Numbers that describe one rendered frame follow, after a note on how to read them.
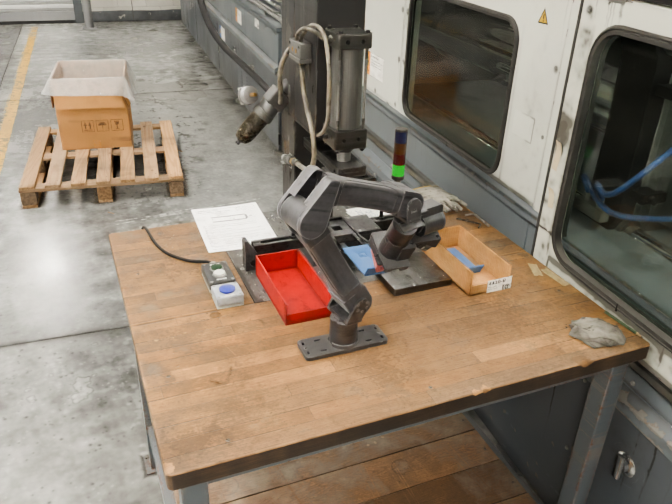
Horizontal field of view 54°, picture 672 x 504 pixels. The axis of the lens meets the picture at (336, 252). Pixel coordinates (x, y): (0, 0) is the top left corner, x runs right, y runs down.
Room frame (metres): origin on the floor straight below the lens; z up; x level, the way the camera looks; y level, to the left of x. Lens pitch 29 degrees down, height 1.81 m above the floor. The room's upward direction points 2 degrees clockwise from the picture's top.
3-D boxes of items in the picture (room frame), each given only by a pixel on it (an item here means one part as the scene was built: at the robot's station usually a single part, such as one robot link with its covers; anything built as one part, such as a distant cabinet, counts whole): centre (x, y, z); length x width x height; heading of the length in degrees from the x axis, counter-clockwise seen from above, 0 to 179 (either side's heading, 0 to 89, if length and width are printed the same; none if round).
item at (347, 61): (1.65, 0.00, 1.37); 0.11 x 0.09 x 0.30; 113
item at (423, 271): (1.54, -0.20, 0.91); 0.17 x 0.16 x 0.02; 113
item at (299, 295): (1.42, 0.11, 0.93); 0.25 x 0.12 x 0.06; 23
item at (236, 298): (1.38, 0.27, 0.90); 0.07 x 0.07 x 0.06; 23
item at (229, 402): (1.49, -0.04, 0.45); 1.12 x 0.99 x 0.90; 113
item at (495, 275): (1.58, -0.36, 0.93); 0.25 x 0.13 x 0.08; 23
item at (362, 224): (1.65, -0.01, 0.98); 0.20 x 0.10 x 0.01; 113
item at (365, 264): (1.45, -0.08, 1.00); 0.15 x 0.07 x 0.03; 23
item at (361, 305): (1.23, -0.03, 1.00); 0.09 x 0.06 x 0.06; 33
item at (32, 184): (4.43, 1.67, 0.07); 1.20 x 1.00 x 0.14; 17
